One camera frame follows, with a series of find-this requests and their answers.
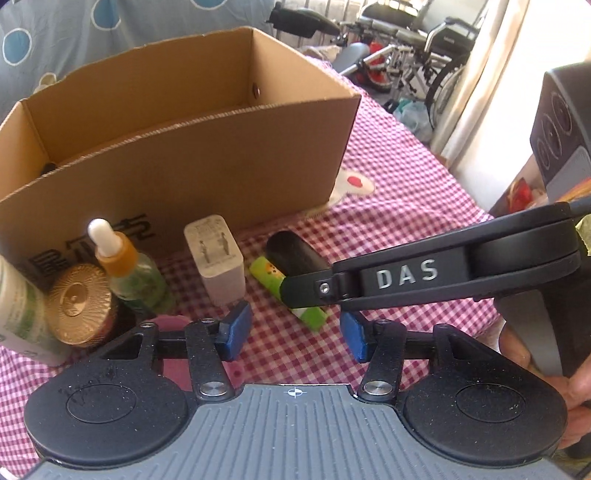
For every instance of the black padded armrest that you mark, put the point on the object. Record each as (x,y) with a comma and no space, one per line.
(300,18)

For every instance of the grey cushion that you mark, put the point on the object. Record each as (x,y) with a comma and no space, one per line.
(351,57)

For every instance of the white bottle green label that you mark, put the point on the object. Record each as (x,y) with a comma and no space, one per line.
(23,314)

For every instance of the blue polka dot blanket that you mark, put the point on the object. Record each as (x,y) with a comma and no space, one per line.
(69,37)

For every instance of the plastic bag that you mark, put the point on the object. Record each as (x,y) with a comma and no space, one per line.
(413,117)

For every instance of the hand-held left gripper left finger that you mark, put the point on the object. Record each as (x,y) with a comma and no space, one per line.
(235,330)

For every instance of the red colourful packet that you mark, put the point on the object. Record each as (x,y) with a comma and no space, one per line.
(524,191)

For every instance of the green patterned tube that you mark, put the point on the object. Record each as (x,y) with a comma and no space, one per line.
(265,273)

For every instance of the green dropper bottle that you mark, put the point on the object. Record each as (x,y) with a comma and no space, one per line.
(134,277)

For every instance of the white charger plug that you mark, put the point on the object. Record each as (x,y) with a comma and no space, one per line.
(217,272)

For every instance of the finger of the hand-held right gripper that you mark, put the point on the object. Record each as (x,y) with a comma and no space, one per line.
(406,277)

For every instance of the person's right hand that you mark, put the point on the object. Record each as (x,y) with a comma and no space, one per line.
(577,406)

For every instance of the folded wheelchair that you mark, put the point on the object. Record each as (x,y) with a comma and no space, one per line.
(429,46)

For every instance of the brown cardboard box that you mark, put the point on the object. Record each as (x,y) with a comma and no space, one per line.
(184,175)

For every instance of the gold lid jar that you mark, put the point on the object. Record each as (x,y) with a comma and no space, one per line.
(78,300)

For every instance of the black cylinder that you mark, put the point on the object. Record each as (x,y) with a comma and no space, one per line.
(295,254)

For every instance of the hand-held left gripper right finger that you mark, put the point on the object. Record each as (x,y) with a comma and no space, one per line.
(353,334)

